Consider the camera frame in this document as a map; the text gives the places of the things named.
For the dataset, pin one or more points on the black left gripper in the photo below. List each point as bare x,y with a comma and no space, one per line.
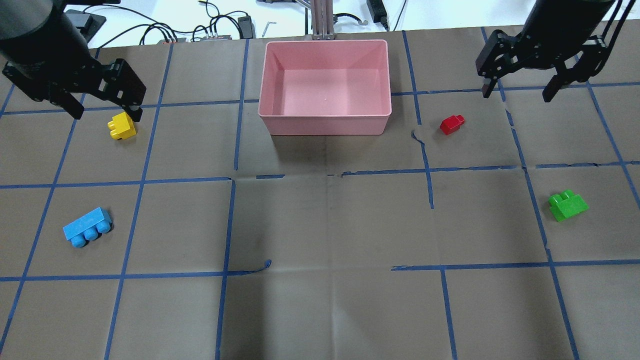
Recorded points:
54,64

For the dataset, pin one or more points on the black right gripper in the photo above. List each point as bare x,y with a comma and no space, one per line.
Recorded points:
551,36

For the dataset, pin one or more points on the yellow toy block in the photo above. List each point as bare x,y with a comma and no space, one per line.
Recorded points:
121,127

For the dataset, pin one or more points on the blue toy block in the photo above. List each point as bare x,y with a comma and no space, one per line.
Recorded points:
88,227

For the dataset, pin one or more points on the green toy block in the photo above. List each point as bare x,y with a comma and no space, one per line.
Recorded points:
566,205

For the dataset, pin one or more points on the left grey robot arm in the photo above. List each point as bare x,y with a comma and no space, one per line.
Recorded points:
48,59

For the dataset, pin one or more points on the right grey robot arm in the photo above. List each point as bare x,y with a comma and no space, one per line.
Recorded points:
574,37

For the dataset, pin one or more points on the pink plastic box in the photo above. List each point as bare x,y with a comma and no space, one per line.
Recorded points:
338,87

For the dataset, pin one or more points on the red toy block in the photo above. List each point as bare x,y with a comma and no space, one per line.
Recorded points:
452,124

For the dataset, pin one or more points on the black power adapter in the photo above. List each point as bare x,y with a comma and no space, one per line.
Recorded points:
246,27

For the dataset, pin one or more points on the aluminium frame post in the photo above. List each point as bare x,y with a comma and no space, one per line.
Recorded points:
322,20

